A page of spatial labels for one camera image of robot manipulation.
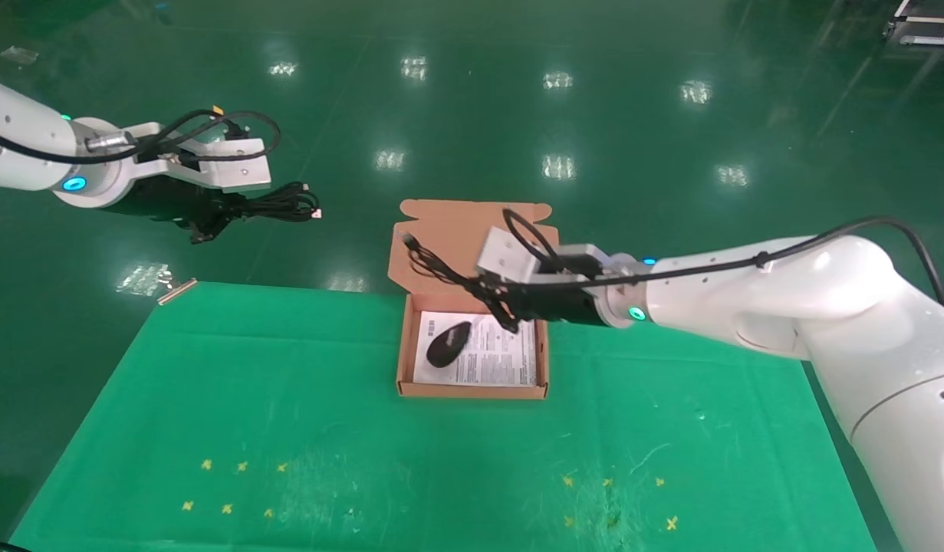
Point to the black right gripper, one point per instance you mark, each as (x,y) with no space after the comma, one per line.
(556,303)

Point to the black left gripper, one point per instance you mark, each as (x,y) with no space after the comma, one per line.
(161,201)

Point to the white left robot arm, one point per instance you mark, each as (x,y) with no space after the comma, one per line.
(23,119)

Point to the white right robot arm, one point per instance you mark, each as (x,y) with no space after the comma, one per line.
(824,307)

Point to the open flat cardboard box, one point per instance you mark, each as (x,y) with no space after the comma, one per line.
(456,230)

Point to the white printed paper sheet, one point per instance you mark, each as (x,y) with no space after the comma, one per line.
(502,360)

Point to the green table cloth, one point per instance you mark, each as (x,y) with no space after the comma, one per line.
(287,399)

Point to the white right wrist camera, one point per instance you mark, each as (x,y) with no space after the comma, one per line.
(510,257)

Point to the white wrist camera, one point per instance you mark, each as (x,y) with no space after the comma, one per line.
(510,257)
(234,170)

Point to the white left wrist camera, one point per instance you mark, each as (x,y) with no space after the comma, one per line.
(234,170)

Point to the white metal frame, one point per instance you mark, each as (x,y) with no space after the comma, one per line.
(928,19)

